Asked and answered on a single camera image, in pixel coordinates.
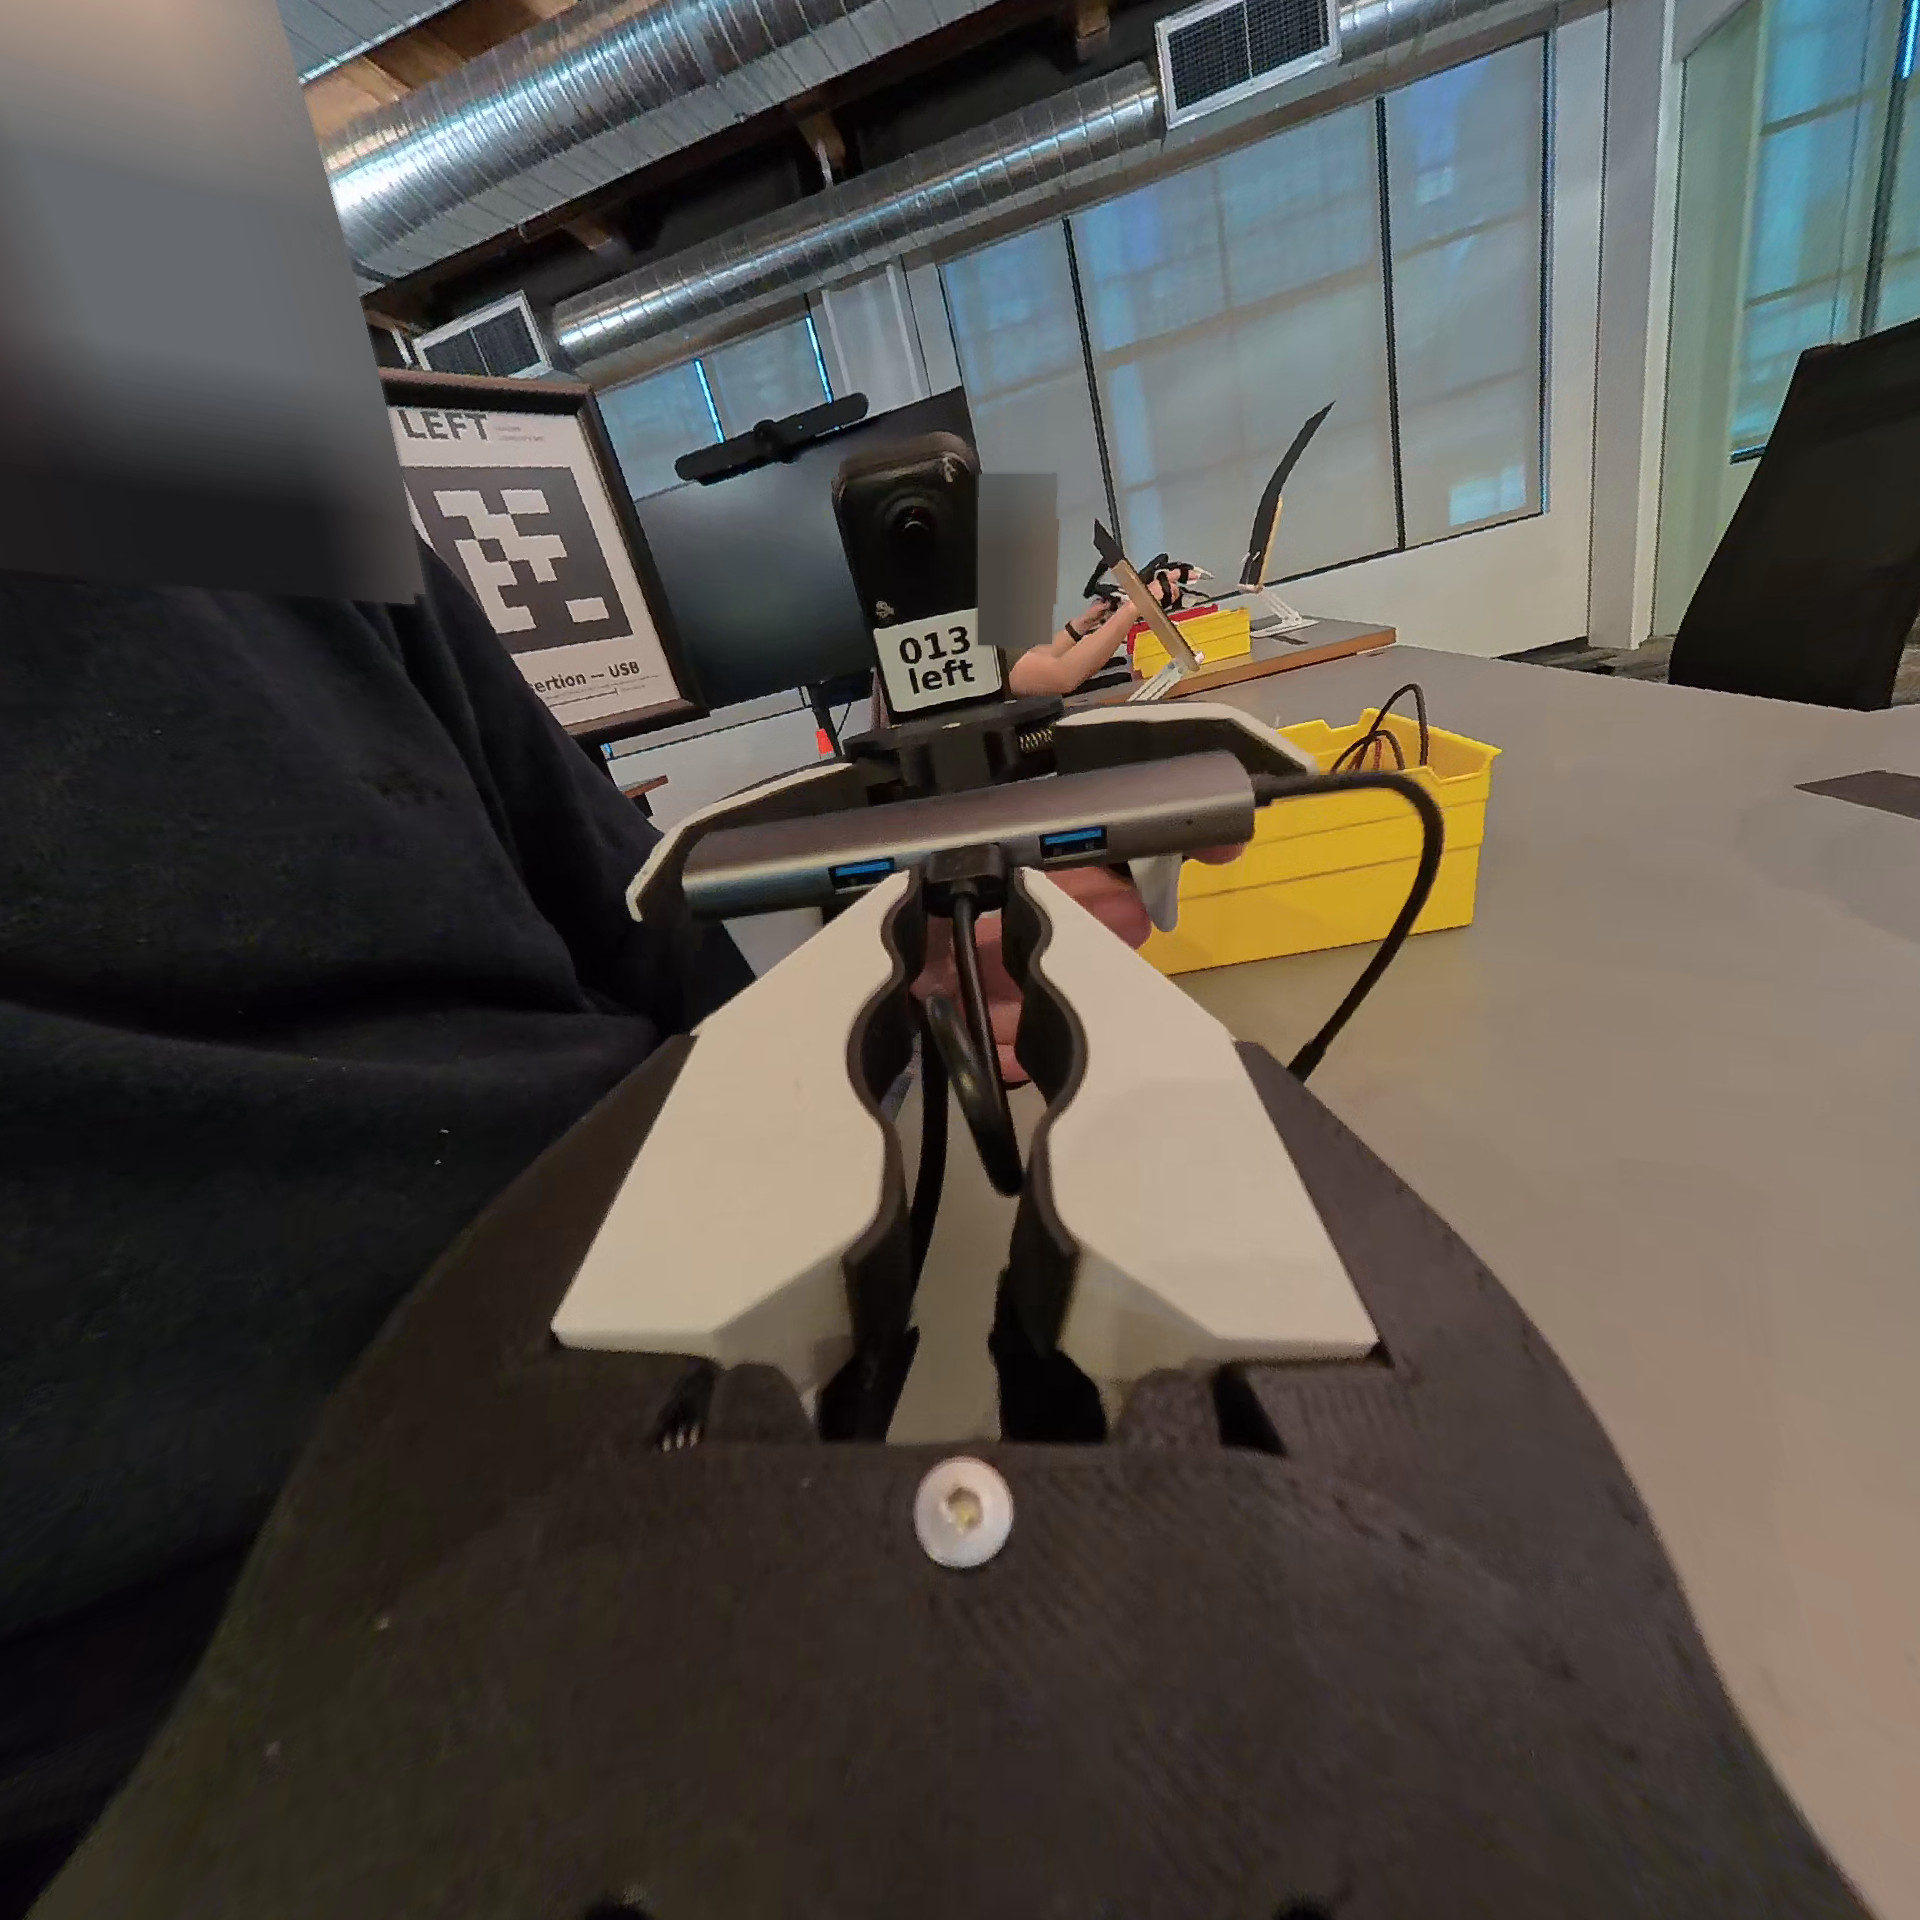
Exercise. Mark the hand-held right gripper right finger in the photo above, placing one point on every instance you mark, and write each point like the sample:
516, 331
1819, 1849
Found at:
1202, 1201

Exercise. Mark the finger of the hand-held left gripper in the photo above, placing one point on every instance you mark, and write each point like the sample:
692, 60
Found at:
1184, 728
668, 857

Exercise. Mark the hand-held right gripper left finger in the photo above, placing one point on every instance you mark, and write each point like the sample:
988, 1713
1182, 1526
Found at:
720, 1172

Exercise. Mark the grey usb hub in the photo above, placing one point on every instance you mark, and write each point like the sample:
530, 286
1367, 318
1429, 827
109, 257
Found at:
962, 827

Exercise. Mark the another person's forearm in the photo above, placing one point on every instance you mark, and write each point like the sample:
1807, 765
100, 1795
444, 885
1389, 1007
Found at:
1060, 657

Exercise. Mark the person's left hand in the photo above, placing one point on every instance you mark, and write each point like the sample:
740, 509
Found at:
1118, 907

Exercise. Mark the small yellow bin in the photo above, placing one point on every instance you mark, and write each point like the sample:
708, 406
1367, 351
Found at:
1202, 639

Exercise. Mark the wooden desk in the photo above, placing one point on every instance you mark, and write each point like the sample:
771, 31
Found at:
1320, 643

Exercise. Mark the black webcam bar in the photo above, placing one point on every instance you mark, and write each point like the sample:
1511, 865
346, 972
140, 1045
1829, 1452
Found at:
764, 439

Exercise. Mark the black monitor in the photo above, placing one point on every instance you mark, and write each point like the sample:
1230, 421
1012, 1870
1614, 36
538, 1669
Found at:
751, 600

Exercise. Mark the yellow plastic bin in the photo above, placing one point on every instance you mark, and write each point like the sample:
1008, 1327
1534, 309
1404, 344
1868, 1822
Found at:
1320, 885

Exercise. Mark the black tablet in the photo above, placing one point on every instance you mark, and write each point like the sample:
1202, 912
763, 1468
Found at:
1276, 510

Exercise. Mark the framed marker poster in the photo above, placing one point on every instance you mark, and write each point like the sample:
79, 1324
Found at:
525, 557

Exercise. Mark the person's dark sweater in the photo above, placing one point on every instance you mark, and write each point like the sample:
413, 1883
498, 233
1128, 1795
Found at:
224, 902

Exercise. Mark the white ceiling vent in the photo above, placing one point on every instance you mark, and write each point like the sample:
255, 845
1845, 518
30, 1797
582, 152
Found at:
480, 340
1244, 54

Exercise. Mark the black office chair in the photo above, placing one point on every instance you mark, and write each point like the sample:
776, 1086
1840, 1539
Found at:
1800, 569

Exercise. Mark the silver air duct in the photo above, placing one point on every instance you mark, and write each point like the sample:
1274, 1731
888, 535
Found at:
599, 120
902, 211

